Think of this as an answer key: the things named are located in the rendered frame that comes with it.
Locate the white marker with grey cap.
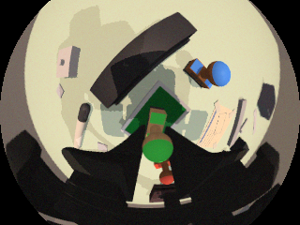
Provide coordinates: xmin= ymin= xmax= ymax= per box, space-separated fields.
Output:
xmin=74 ymin=104 xmax=90 ymax=149

